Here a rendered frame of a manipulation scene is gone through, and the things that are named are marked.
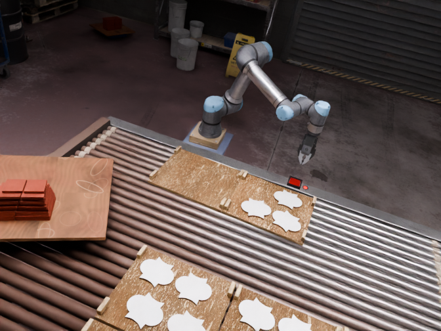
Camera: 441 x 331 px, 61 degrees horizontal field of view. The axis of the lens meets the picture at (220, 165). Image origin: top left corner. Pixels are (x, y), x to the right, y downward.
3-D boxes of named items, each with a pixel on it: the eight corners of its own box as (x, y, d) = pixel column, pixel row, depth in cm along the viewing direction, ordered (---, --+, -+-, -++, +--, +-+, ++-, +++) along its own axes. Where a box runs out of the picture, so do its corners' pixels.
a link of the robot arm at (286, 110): (230, 43, 189) (292, 111, 174) (246, 39, 195) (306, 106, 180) (223, 60, 198) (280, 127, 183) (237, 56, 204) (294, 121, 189)
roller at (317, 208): (105, 134, 225) (105, 127, 222) (438, 253, 190) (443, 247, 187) (101, 138, 221) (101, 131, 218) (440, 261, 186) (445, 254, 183)
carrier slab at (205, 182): (178, 150, 216) (179, 147, 215) (244, 175, 208) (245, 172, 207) (147, 182, 189) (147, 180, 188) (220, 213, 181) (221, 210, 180)
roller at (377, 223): (111, 130, 228) (110, 123, 226) (438, 247, 194) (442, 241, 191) (106, 134, 225) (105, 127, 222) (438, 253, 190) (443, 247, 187)
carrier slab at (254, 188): (244, 175, 208) (245, 172, 207) (315, 201, 199) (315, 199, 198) (221, 213, 181) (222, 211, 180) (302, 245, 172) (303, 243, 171)
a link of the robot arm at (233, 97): (211, 106, 237) (246, 39, 195) (228, 100, 245) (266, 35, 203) (222, 120, 234) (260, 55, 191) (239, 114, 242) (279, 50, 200)
